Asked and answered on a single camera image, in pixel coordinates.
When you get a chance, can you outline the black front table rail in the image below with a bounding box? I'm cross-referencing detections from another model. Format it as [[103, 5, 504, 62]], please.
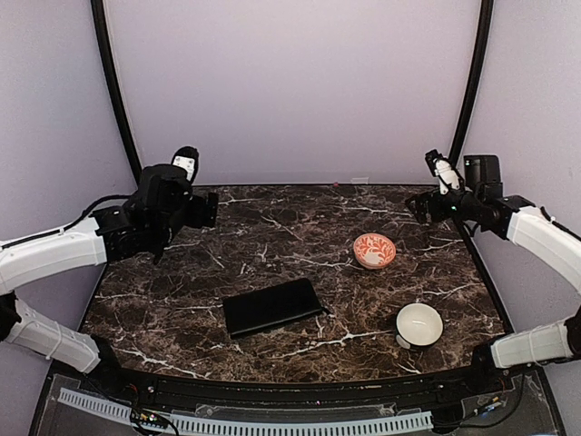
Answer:
[[84, 368, 516, 410]]

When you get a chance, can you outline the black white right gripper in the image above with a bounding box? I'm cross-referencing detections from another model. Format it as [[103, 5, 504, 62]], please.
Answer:
[[405, 182, 482, 224]]

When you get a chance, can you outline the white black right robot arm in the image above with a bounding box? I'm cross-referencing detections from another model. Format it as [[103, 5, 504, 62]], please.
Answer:
[[406, 150, 580, 394]]

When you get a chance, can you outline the red patterned white bowl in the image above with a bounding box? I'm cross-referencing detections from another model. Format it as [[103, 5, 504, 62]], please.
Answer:
[[353, 233, 396, 270]]

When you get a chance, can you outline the black frame post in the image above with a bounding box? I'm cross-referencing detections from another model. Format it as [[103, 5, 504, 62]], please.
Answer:
[[90, 0, 143, 183], [448, 0, 494, 164]]

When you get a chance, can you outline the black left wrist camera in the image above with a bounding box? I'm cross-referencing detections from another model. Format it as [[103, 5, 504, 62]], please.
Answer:
[[137, 163, 192, 213]]

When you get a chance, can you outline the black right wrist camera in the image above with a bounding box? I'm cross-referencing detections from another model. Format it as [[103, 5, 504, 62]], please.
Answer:
[[464, 154, 503, 202]]

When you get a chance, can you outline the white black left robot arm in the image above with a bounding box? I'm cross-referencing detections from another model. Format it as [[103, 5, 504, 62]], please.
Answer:
[[1, 145, 218, 396]]

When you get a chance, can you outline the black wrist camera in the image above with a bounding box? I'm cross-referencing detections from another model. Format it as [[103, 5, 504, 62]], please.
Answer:
[[137, 163, 192, 213], [464, 154, 503, 202]]

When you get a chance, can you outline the blue white bowl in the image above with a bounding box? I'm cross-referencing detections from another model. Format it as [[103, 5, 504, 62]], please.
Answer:
[[395, 302, 444, 350]]

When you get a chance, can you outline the black left frame post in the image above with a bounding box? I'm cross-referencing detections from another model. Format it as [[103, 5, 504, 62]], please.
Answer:
[[90, 0, 143, 183]]

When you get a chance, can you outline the black right frame post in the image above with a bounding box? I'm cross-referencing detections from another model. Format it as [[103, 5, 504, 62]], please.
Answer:
[[448, 0, 494, 164]]

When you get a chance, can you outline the white slotted cable duct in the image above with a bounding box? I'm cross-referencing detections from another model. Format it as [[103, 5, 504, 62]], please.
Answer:
[[57, 388, 434, 435]]

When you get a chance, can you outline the black zippered tool case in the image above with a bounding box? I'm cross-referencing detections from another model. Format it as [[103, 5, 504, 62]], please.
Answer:
[[222, 278, 330, 340]]

